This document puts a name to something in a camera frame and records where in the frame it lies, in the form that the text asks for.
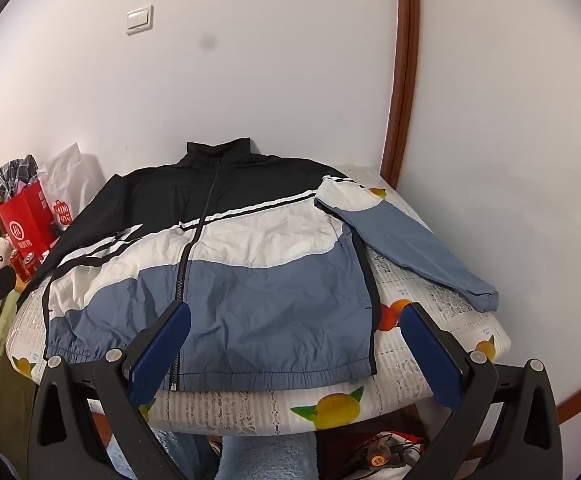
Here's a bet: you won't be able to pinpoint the brown wooden door frame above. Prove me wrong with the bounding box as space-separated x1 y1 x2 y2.
381 0 419 191

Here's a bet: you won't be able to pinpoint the red paper bag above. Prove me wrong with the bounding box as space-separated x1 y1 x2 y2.
0 180 60 262

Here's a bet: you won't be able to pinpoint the white shopping bag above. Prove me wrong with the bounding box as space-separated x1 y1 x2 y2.
38 142 104 235

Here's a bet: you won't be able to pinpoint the grey plaid cloth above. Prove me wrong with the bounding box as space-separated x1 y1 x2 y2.
0 155 41 206

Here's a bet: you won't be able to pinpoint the person's blue fuzzy pants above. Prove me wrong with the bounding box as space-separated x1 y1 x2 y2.
105 430 321 480

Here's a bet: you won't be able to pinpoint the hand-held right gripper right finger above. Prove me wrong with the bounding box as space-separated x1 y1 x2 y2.
399 302 564 480

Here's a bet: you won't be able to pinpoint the green blanket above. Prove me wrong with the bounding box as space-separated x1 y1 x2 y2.
0 287 36 461

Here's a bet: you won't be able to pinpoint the black white blue jacket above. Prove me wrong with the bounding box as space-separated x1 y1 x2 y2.
18 137 500 393

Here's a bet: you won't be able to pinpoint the red and black cables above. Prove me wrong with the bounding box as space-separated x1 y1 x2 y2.
341 430 431 477

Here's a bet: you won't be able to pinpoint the fruit print tablecloth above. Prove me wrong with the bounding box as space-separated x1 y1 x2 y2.
5 162 514 436

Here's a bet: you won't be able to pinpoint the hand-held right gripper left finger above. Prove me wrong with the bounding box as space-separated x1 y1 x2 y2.
28 301 192 480

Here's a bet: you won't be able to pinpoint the white wall light switch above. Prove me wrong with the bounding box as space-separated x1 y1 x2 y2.
125 5 154 37

